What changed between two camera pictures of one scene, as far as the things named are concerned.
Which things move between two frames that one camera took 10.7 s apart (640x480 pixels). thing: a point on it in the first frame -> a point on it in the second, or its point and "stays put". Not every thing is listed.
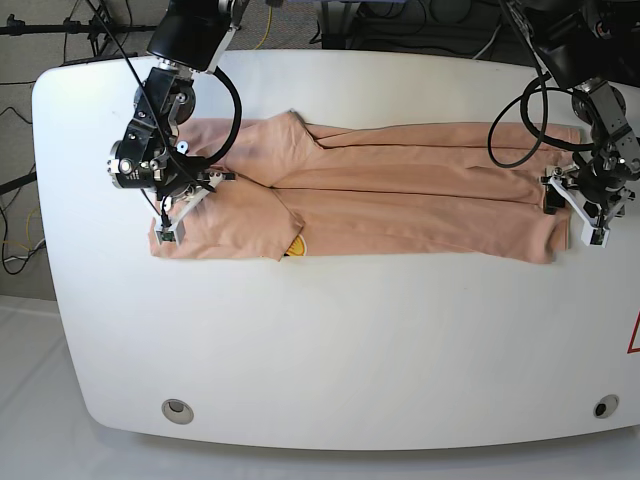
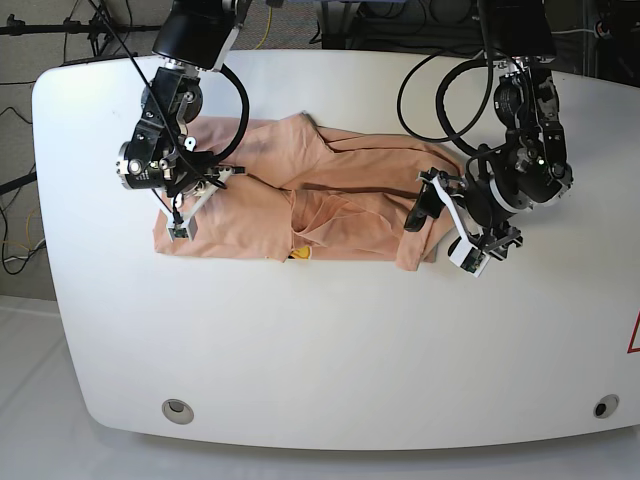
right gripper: [598, 179] -> [502, 183]
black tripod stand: [100, 27] stays put
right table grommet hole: [605, 406] stays put
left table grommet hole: [177, 411] stays put
